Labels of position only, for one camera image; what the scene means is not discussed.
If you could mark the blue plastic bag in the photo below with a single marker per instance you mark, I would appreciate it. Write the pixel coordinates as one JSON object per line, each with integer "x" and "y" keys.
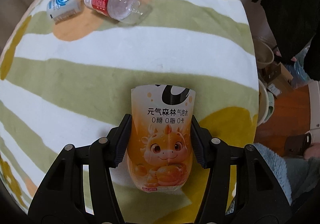
{"x": 300, "y": 77}

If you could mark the light blue fleece sleeve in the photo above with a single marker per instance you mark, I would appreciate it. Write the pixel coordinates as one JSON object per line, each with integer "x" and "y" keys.
{"x": 299, "y": 178}

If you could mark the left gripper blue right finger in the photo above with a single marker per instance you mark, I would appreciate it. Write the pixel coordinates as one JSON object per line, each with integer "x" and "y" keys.
{"x": 200, "y": 141}

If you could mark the white blue label cup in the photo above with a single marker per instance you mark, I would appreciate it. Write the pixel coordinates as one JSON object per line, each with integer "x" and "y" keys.
{"x": 59, "y": 10}

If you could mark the black hanging jacket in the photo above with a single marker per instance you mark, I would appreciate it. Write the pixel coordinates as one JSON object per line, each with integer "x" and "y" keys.
{"x": 294, "y": 24}

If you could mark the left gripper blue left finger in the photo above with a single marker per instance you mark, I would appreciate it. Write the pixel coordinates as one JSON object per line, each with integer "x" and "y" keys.
{"x": 121, "y": 139}

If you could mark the green striped flower blanket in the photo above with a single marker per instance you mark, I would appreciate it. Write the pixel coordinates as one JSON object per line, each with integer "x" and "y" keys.
{"x": 71, "y": 82}

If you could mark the beige paper bowl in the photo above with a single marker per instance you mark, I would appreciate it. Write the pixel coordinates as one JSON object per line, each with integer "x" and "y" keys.
{"x": 263, "y": 54}

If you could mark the red label clear bottle cup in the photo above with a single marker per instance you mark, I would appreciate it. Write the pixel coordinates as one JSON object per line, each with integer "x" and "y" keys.
{"x": 130, "y": 12}

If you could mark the brown cardboard box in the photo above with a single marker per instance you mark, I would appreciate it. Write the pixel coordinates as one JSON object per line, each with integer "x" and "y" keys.
{"x": 278, "y": 80}

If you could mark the orange dragon label bottle cup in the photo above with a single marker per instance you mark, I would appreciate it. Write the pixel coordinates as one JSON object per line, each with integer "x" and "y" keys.
{"x": 159, "y": 152}

